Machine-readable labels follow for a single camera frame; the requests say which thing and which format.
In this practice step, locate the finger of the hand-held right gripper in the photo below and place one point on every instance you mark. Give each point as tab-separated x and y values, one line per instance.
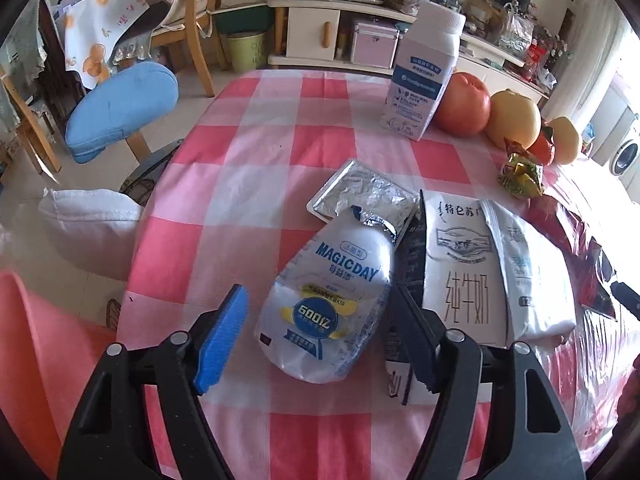
626	297

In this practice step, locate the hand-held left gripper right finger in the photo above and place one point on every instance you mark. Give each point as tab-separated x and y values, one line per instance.
415	345

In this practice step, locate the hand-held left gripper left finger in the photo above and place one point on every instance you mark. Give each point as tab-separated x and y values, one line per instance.
222	345

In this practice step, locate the white milk carton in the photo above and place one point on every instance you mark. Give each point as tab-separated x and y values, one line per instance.
460	270

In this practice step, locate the white Magicday yogurt bottle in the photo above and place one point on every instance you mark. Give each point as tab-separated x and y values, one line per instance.
325	310

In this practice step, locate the white soft pouch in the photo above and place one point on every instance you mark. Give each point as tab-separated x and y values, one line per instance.
535	280

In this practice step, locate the white washing machine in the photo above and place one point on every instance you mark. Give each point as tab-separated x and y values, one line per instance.
625	155

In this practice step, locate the colourful candy wrapper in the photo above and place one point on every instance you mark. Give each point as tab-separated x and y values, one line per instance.
522	175

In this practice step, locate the yellow pear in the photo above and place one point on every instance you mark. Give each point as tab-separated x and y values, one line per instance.
515	117
567	140

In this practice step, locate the silver foil tray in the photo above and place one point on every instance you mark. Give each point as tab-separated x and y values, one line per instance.
350	185

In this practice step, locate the white fabric cushion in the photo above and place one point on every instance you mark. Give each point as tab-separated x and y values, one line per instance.
90	230

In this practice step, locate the red white checked tablecloth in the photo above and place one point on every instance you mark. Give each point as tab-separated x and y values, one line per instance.
240	170

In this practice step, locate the red apple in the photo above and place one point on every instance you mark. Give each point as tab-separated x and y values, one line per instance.
462	105

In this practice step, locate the blue chair cushion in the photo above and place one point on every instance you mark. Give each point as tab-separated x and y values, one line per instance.
120	110

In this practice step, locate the red packet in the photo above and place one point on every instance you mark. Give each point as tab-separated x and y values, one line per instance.
535	57

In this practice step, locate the white bottle blue label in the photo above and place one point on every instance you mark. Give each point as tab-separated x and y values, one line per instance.
425	70

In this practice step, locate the clear plastic bag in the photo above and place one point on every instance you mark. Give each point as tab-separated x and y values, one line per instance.
515	30

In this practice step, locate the green waste bin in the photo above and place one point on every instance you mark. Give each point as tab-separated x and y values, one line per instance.
245	50

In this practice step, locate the wooden chair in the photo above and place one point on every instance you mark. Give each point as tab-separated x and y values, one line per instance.
30	120
195	25

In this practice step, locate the pink metal case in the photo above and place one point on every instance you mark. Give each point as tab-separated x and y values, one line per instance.
375	42

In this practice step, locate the dark green box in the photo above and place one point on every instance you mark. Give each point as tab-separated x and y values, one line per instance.
245	20

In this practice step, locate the dark brown chair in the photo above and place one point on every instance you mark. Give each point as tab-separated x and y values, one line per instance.
55	60

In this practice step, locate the white low cabinet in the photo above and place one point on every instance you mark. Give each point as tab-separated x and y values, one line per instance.
310	25

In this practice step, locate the white cloth orange print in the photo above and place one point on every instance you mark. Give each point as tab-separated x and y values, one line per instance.
100	25

